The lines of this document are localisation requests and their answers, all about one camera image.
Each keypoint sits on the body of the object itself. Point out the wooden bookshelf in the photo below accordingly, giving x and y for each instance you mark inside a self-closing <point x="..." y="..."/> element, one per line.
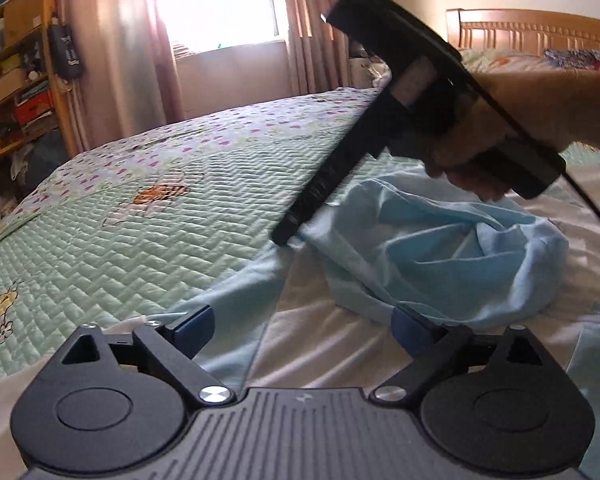
<point x="15" y="60"/>

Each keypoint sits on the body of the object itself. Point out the grey blue cloth bundle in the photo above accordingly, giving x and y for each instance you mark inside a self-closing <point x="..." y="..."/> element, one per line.
<point x="40" y="160"/>

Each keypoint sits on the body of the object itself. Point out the bright window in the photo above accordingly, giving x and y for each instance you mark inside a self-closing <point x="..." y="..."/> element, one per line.
<point x="215" y="0"/>

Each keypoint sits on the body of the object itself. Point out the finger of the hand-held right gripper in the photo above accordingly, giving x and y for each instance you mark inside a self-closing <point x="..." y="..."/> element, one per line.
<point x="320" y="185"/>

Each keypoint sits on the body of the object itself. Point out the cluttered bedside table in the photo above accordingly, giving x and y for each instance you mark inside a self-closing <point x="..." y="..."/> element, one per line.
<point x="370" y="67"/>

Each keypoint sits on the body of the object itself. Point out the light blue and white garment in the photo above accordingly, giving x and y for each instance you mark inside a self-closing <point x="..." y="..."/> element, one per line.
<point x="430" y="245"/>

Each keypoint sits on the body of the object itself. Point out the pink curtain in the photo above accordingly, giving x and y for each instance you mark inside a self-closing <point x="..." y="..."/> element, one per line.
<point x="315" y="25"/>
<point x="120" y="50"/>

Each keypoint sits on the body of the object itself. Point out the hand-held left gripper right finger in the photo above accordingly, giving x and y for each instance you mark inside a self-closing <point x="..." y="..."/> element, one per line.
<point x="410" y="332"/>

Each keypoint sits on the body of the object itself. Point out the floral white duvet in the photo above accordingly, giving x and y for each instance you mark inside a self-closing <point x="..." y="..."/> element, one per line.
<point x="520" y="62"/>

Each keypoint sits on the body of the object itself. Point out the person's right hand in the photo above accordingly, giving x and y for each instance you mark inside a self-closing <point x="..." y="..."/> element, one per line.
<point x="460" y="160"/>

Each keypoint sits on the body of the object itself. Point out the person's right forearm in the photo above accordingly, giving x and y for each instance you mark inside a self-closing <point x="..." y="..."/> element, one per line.
<point x="570" y="105"/>

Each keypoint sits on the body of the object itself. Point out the green quilted bee bedspread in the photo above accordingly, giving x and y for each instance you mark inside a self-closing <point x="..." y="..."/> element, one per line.
<point x="155" y="240"/>

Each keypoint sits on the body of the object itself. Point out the dark hanging bag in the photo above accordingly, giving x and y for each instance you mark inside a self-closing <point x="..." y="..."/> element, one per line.
<point x="66" y="50"/>

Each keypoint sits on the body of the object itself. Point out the wooden headboard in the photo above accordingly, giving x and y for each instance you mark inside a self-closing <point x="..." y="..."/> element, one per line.
<point x="520" y="30"/>

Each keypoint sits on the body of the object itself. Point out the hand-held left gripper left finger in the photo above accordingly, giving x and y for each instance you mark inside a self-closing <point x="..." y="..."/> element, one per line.
<point x="195" y="327"/>

